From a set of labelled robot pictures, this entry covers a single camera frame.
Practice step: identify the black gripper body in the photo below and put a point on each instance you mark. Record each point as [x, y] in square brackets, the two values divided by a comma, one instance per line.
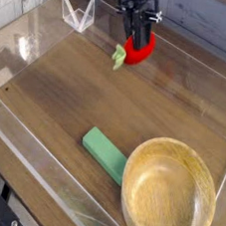
[148, 10]

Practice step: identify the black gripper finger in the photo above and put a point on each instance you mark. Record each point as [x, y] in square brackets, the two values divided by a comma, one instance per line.
[141, 30]
[128, 22]

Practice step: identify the red plush strawberry toy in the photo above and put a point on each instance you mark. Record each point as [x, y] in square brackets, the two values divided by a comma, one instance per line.
[127, 54]

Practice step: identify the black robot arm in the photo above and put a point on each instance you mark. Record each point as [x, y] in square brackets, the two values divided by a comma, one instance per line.
[138, 17]

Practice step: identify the green rectangular block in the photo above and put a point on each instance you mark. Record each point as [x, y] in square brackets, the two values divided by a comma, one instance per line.
[105, 153]

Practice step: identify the wooden bowl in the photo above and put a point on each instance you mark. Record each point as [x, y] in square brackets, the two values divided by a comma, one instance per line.
[167, 183]

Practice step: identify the clear acrylic back wall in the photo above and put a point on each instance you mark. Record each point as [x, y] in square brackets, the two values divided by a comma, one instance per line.
[180, 76]

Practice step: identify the clear acrylic wall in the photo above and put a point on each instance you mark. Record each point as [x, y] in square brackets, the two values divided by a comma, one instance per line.
[29, 37]
[180, 76]
[49, 191]

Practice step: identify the clear acrylic left wall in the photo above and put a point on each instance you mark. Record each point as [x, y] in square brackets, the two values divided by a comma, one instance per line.
[29, 37]

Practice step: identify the clear acrylic front wall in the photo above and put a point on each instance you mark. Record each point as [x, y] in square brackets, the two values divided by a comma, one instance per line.
[49, 191]

